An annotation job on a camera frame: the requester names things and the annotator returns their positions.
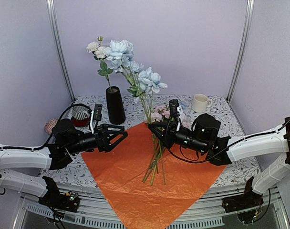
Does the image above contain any left aluminium frame post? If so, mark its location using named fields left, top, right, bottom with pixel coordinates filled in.
left=46, top=0, right=75, bottom=102

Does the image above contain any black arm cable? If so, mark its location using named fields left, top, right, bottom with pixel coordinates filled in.
left=0, top=103, right=93, bottom=152
left=165, top=114, right=290, bottom=164

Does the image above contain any aluminium front rail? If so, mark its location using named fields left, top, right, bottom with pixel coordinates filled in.
left=13, top=185, right=290, bottom=229

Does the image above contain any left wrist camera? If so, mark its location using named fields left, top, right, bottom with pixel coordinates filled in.
left=89, top=104, right=102, bottom=134

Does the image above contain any right aluminium frame post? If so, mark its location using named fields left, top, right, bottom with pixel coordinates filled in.
left=226, top=0, right=254, bottom=104

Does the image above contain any white ceramic mug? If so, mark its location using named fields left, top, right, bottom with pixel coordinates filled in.
left=191, top=94, right=212, bottom=113

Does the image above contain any white artificial flower stem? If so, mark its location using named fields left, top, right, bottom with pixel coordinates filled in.
left=86, top=35, right=115, bottom=93

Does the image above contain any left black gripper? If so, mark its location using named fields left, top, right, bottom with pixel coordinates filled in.
left=66, top=124, right=128, bottom=155

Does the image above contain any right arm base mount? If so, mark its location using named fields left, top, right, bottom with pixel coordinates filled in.
left=222, top=177, right=264, bottom=213

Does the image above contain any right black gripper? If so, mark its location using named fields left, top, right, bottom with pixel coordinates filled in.
left=148, top=120, right=207, bottom=154

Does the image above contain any blue artificial flower stem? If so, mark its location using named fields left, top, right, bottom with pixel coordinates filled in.
left=103, top=40, right=168, bottom=124

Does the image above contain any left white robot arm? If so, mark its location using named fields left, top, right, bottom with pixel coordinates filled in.
left=0, top=119, right=128, bottom=207

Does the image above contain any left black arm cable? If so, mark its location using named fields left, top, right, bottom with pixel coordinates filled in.
left=0, top=103, right=93, bottom=152

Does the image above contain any tall black vase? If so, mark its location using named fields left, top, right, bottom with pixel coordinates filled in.
left=105, top=86, right=125, bottom=125

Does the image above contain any striped ceramic cup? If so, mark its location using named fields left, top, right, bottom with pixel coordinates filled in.
left=72, top=106, right=91, bottom=121

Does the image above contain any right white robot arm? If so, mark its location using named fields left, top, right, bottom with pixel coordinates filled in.
left=148, top=114, right=290, bottom=208

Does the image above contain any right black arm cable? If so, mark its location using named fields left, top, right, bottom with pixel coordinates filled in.
left=165, top=114, right=290, bottom=164

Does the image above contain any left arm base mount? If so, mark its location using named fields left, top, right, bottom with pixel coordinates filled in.
left=38, top=176, right=80, bottom=213

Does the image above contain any red round coaster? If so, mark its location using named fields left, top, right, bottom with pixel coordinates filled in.
left=71, top=117, right=90, bottom=128

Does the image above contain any orange yellow wrapping paper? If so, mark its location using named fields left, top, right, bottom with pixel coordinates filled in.
left=82, top=123, right=225, bottom=229

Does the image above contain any aluminium frame post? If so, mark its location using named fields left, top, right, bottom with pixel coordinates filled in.
left=46, top=0, right=75, bottom=102
left=226, top=0, right=254, bottom=104

